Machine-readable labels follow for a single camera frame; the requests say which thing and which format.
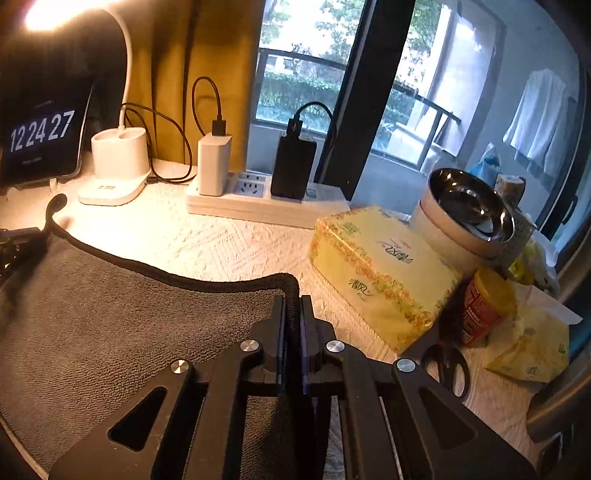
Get grey microfibre towel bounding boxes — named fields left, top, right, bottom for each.
left=0, top=193, right=346, bottom=480

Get yellow tissue box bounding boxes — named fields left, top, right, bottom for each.
left=308, top=206, right=462, bottom=354

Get black scissors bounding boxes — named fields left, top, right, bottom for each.
left=402, top=321, right=471, bottom=402

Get white desk lamp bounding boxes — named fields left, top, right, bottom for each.
left=25, top=1, right=150, bottom=206

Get tablet showing clock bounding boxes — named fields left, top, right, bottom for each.
left=1, top=76, right=94, bottom=189

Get white power strip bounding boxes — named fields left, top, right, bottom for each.
left=185, top=171, right=349, bottom=229

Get orange lidded jar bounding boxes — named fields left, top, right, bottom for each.
left=461, top=267, right=517, bottom=346

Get white ceramic bowl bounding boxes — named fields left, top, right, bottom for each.
left=409, top=189, right=514, bottom=279

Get black power adapter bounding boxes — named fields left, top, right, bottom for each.
left=270, top=135, right=317, bottom=201

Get white perforated basket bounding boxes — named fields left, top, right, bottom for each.
left=497, top=209, right=536, bottom=269

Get white USB charger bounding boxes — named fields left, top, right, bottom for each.
left=197, top=133, right=232, bottom=197

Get yellow tissue pack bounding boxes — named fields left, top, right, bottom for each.
left=485, top=306, right=570, bottom=384

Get steel bowl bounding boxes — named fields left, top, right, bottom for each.
left=422, top=168, right=515, bottom=244

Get mustard yellow curtain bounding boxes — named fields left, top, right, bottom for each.
left=118, top=1, right=264, bottom=171

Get white hanging shirt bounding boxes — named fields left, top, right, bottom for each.
left=503, top=69, right=568, bottom=178

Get black charger cable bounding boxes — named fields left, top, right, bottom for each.
left=120, top=75, right=228, bottom=185

